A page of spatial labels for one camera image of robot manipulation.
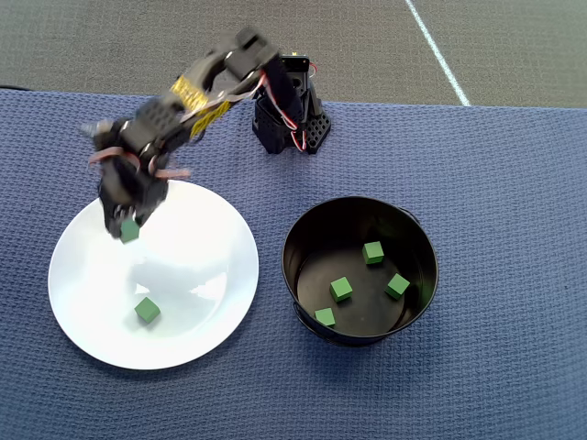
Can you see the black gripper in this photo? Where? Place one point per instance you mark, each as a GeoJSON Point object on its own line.
{"type": "Point", "coordinates": [120, 204]}

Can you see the green cube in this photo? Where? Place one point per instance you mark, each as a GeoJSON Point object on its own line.
{"type": "Point", "coordinates": [129, 232]}
{"type": "Point", "coordinates": [340, 289]}
{"type": "Point", "coordinates": [325, 317]}
{"type": "Point", "coordinates": [373, 253]}
{"type": "Point", "coordinates": [147, 311]}
{"type": "Point", "coordinates": [397, 286]}

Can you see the white round plate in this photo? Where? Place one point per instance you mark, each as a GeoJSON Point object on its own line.
{"type": "Point", "coordinates": [91, 321]}

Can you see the black metal bucket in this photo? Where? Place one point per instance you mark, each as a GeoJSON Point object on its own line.
{"type": "Point", "coordinates": [413, 247]}

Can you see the blue woven tablecloth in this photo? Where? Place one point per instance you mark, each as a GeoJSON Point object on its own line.
{"type": "Point", "coordinates": [504, 275]}

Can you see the wrist camera board with mount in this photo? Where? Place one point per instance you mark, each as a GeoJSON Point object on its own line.
{"type": "Point", "coordinates": [96, 129]}

